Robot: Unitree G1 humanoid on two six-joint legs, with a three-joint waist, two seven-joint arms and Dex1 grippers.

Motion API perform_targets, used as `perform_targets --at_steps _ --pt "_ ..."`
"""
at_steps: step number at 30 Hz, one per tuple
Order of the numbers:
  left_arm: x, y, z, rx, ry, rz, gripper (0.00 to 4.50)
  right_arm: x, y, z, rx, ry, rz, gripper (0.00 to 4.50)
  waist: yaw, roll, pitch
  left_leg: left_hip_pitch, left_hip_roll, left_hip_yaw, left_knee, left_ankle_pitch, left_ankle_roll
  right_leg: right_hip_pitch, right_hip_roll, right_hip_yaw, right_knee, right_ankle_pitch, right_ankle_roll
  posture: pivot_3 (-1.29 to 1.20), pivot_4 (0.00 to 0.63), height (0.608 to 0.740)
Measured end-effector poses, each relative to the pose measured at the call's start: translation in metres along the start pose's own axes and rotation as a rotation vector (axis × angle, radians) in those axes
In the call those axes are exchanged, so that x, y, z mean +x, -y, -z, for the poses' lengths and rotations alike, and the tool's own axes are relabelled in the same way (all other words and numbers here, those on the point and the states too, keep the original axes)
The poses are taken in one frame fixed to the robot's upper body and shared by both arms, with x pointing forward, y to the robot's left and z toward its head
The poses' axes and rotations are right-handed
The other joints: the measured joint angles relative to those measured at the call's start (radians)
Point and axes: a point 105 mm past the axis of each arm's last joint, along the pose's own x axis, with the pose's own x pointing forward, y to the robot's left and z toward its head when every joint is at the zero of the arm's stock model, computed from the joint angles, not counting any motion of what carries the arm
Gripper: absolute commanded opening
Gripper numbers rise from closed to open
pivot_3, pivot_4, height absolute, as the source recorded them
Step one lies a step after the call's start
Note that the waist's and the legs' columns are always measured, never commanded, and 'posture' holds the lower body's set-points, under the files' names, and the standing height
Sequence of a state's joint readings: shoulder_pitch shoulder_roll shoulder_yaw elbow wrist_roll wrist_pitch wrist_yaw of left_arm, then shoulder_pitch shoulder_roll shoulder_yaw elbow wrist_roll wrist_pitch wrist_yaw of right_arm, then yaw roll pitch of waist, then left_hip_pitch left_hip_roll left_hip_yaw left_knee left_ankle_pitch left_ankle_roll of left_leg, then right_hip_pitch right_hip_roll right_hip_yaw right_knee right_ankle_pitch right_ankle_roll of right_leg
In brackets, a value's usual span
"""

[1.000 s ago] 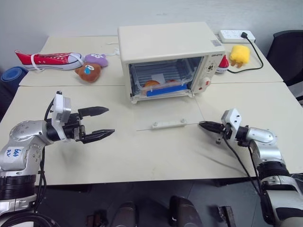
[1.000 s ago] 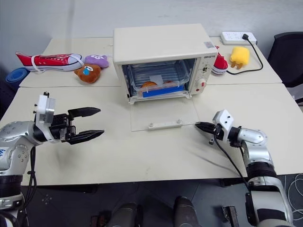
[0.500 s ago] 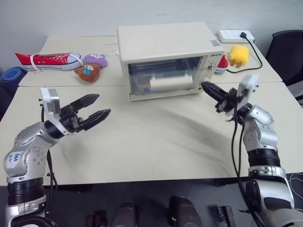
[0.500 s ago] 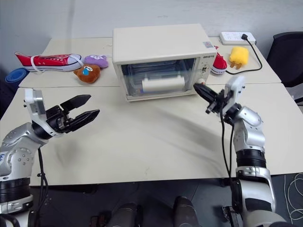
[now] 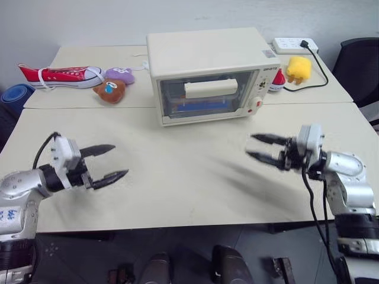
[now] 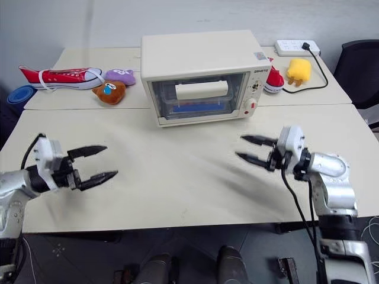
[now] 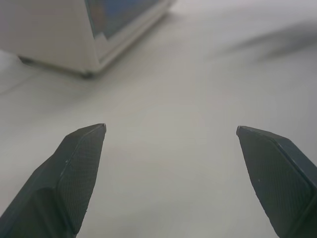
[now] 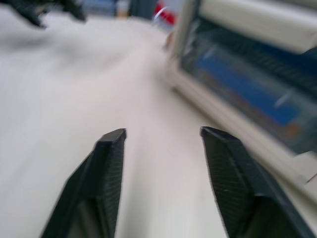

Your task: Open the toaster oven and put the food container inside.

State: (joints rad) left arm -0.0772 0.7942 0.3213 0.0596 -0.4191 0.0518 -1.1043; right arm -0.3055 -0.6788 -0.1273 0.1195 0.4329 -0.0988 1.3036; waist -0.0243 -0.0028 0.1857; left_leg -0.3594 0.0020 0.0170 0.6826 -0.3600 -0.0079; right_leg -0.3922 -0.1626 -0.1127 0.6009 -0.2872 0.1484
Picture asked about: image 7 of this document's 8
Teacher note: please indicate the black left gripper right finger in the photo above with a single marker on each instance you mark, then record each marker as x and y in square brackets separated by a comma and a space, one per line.
[277, 178]

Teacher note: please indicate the white toaster oven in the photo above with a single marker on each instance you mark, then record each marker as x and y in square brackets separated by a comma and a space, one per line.
[74, 34]

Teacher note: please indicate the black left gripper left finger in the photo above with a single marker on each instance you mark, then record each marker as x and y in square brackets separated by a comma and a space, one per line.
[62, 183]

